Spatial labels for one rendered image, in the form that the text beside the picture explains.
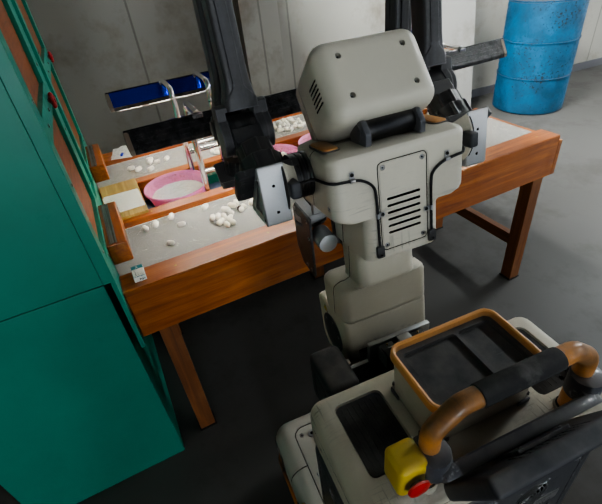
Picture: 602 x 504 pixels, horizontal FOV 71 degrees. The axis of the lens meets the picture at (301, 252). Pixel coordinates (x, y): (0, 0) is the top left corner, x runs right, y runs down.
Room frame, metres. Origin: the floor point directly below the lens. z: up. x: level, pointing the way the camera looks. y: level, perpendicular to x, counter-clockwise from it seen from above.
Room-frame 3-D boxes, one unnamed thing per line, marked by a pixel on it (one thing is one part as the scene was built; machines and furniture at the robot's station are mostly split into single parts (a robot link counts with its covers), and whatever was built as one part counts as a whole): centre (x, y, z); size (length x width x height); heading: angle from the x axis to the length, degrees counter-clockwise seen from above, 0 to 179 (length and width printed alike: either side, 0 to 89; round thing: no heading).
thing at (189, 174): (1.64, 0.48, 0.72); 0.27 x 0.27 x 0.10
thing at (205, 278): (1.36, -0.29, 0.67); 1.81 x 0.12 x 0.19; 112
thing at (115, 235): (1.22, 0.60, 0.83); 0.30 x 0.06 x 0.07; 22
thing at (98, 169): (1.85, 0.86, 0.83); 0.30 x 0.06 x 0.07; 22
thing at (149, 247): (1.55, -0.21, 0.73); 1.81 x 0.30 x 0.02; 112
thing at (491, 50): (1.81, -0.68, 1.08); 0.62 x 0.08 x 0.07; 112
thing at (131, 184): (1.55, 0.68, 0.77); 0.33 x 0.15 x 0.01; 22
